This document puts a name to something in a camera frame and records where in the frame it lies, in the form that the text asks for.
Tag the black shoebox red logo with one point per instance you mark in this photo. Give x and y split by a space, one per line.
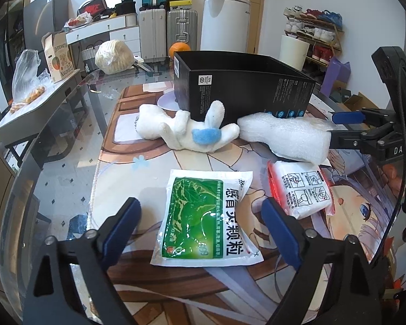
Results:
92 6

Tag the white foam wrap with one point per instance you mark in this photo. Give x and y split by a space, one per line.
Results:
291 135

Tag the silver white kitchen tool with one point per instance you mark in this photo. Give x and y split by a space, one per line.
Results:
142 64

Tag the white round disc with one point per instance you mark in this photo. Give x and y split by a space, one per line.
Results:
165 103

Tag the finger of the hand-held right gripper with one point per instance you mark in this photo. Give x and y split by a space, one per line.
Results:
345 139
348 117

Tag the red white tissue packet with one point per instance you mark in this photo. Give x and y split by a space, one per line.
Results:
304 186

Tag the dark grey large box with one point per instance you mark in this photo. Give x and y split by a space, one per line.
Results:
44 17

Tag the white dresser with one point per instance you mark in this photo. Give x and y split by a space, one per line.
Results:
118 32

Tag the grey side table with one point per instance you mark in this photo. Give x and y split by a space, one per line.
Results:
37 108

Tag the white ribbed basket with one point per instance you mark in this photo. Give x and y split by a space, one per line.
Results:
89 59

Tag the plastic wrapped pale round bundle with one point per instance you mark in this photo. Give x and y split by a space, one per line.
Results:
113 56

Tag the purple bag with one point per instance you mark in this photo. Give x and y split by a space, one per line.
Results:
335 74

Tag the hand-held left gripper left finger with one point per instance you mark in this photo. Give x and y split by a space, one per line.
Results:
121 225

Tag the red white snack bag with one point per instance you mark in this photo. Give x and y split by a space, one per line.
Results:
77 21

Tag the shoe rack with shoes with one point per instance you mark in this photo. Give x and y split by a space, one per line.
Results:
318 30

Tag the green white medicine packet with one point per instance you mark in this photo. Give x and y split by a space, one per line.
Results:
196 210

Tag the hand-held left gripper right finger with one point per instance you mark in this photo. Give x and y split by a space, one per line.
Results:
280 232

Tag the orange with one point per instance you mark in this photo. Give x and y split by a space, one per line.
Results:
179 49

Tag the clear plastic bag of fruit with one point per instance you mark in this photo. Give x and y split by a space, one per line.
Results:
25 74

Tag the open cardboard box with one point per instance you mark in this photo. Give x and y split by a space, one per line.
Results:
357 103

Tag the tall white bin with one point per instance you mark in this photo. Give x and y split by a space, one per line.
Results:
225 23

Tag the cardboard fruit carton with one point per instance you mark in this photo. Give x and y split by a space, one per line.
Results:
59 57

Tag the white plush toy blue patch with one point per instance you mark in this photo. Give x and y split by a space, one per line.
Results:
162 125

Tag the yellow edged box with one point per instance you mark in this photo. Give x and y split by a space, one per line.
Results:
181 5

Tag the dark glass cabinet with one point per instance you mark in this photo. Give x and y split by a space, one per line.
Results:
8 37

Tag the black cardboard box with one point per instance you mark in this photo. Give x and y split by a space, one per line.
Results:
240 84

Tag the printed table mat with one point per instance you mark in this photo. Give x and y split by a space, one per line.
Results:
138 162

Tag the silver suitcase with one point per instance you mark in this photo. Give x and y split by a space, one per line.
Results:
182 27
152 34

